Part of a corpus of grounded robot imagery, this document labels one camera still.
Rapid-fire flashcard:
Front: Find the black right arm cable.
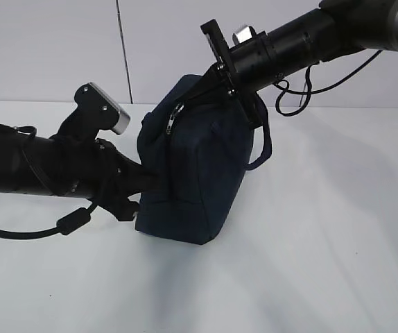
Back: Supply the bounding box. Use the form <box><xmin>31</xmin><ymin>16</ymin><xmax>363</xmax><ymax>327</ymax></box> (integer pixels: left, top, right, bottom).
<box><xmin>275</xmin><ymin>48</ymin><xmax>383</xmax><ymax>117</ymax></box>

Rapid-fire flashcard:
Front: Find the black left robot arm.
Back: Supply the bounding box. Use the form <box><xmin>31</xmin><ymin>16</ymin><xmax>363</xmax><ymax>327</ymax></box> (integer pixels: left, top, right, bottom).
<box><xmin>0</xmin><ymin>124</ymin><xmax>159</xmax><ymax>221</ymax></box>

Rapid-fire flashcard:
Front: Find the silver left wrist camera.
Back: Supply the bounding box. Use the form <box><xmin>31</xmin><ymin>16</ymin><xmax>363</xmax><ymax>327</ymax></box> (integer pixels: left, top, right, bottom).
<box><xmin>58</xmin><ymin>82</ymin><xmax>131</xmax><ymax>139</ymax></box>

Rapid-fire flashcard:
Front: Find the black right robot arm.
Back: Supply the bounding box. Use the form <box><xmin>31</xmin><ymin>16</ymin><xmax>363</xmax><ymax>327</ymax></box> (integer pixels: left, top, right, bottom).
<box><xmin>183</xmin><ymin>1</ymin><xmax>398</xmax><ymax>128</ymax></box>

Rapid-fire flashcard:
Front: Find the dark blue lunch bag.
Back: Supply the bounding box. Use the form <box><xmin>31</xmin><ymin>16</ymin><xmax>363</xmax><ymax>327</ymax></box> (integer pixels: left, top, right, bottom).
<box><xmin>135</xmin><ymin>74</ymin><xmax>272</xmax><ymax>245</ymax></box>

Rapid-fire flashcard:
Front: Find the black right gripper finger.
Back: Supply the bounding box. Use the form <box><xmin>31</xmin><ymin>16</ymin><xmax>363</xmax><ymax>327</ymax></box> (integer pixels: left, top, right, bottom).
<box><xmin>184</xmin><ymin>65</ymin><xmax>232</xmax><ymax>104</ymax></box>

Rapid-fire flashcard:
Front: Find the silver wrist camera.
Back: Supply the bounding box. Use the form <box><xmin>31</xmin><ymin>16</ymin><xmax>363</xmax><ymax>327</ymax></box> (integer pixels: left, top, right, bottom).
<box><xmin>58</xmin><ymin>82</ymin><xmax>131</xmax><ymax>139</ymax></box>
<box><xmin>232</xmin><ymin>25</ymin><xmax>256</xmax><ymax>46</ymax></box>

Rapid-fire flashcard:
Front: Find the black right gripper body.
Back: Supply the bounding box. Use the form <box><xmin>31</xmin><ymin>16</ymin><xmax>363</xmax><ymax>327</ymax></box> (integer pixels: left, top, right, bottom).
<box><xmin>200</xmin><ymin>20</ymin><xmax>285</xmax><ymax>127</ymax></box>

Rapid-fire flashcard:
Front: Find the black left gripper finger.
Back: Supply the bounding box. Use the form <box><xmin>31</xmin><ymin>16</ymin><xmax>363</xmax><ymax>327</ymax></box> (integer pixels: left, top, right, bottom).
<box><xmin>128</xmin><ymin>164</ymin><xmax>164</xmax><ymax>194</ymax></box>

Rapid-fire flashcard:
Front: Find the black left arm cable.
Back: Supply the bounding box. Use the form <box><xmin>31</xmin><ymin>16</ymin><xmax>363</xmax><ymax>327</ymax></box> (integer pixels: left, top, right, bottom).
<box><xmin>0</xmin><ymin>200</ymin><xmax>99</xmax><ymax>240</ymax></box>

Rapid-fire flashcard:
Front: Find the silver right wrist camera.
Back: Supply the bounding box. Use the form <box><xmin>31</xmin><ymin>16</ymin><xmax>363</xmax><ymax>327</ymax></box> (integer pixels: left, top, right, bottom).
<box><xmin>232</xmin><ymin>25</ymin><xmax>256</xmax><ymax>46</ymax></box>

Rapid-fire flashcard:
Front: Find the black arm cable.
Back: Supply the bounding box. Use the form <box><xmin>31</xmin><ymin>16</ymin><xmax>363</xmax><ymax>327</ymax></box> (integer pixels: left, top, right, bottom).
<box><xmin>0</xmin><ymin>200</ymin><xmax>99</xmax><ymax>240</ymax></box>
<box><xmin>275</xmin><ymin>48</ymin><xmax>383</xmax><ymax>117</ymax></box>

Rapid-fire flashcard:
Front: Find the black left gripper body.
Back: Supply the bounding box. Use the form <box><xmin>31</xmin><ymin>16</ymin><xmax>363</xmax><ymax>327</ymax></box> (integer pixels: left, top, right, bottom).
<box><xmin>28</xmin><ymin>135</ymin><xmax>140</xmax><ymax>221</ymax></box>

